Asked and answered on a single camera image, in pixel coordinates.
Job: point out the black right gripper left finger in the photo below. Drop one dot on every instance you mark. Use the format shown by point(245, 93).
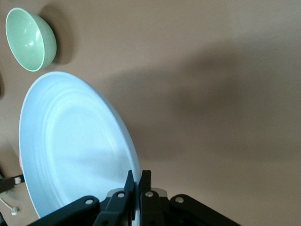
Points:
point(110, 209)

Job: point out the light blue shallow bowl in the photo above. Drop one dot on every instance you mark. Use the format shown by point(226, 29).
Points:
point(75, 146)

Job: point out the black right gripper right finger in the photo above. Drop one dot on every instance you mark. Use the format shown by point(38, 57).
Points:
point(152, 209)

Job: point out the small pale green utensil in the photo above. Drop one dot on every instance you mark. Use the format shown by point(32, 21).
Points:
point(14, 210)

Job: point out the light green bowl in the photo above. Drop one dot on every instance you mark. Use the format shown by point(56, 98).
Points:
point(26, 37)

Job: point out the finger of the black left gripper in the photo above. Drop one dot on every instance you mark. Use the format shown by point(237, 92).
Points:
point(9, 182)

